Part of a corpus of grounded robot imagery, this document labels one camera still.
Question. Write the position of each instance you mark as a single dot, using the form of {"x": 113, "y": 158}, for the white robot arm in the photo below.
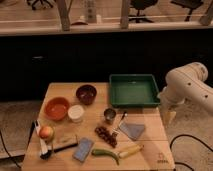
{"x": 186, "y": 82}

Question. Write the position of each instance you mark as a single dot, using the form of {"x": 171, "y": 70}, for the wooden post left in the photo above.
{"x": 63, "y": 13}

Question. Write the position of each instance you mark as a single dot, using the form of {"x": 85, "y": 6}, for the blue sponge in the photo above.
{"x": 83, "y": 149}

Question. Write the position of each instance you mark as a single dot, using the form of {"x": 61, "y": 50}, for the dark grape bunch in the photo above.
{"x": 104, "y": 134}

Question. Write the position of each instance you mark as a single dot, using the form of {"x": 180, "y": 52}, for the yellow banana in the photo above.
{"x": 128, "y": 151}

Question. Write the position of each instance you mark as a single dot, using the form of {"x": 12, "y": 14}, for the white cup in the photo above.
{"x": 76, "y": 113}

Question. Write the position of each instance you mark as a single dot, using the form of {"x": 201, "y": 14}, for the green plastic tray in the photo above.
{"x": 133, "y": 90}

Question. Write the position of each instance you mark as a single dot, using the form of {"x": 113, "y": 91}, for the white black tool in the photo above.
{"x": 40, "y": 138}

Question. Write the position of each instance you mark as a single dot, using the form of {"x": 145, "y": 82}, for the red yellow apple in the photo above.
{"x": 46, "y": 132}

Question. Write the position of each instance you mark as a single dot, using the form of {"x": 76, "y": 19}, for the orange bowl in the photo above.
{"x": 56, "y": 108}

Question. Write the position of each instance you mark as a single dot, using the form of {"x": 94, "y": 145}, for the wooden post middle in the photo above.
{"x": 124, "y": 20}

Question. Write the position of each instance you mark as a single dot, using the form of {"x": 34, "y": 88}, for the grey blue cloth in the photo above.
{"x": 133, "y": 131}

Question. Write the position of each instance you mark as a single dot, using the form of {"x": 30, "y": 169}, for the wooden post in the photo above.
{"x": 63, "y": 13}
{"x": 124, "y": 20}

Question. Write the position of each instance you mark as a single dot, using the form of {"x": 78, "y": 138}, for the small metal cup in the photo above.
{"x": 109, "y": 115}

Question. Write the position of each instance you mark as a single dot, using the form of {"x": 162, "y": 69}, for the black office chair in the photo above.
{"x": 141, "y": 5}

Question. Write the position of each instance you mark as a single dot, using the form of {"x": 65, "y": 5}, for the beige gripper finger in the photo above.
{"x": 168, "y": 117}

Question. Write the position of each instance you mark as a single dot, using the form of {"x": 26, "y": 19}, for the dark maroon bowl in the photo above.
{"x": 86, "y": 94}

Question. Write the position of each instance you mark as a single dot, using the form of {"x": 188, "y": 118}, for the green chili pepper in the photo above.
{"x": 103, "y": 152}

